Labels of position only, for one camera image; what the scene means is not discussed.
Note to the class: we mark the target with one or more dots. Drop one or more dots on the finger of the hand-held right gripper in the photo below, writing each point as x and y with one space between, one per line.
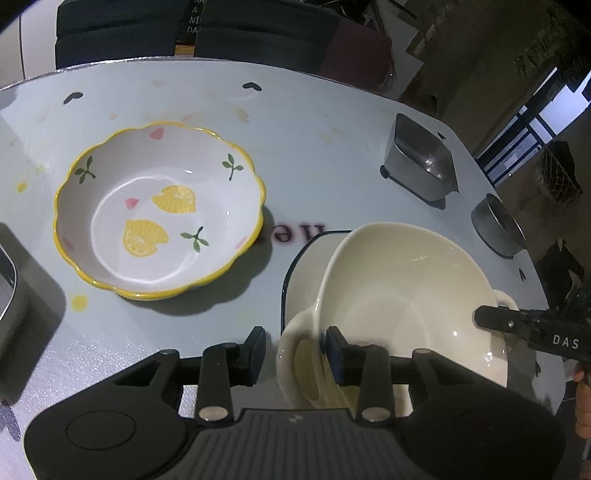
501 321

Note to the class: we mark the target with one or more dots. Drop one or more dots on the square steel container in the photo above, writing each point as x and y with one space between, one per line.
11 295
418 159

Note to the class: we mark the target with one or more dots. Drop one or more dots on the round steel bowl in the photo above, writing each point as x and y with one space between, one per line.
496 226

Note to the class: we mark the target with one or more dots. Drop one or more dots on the person's right hand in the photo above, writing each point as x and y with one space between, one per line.
584 406

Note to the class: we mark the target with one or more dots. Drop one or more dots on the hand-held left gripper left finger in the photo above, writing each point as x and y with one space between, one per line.
256 357

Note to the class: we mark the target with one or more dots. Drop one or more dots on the white plate with dark rim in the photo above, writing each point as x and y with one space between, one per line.
300 277

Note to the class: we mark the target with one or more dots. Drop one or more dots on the yellow-rimmed lemon print bowl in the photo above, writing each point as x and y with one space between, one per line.
157 221

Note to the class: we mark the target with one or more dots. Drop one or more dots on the dark blue chair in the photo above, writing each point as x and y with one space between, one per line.
263 32
115 32

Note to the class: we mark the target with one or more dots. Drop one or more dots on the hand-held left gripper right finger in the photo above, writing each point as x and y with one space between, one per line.
336 357

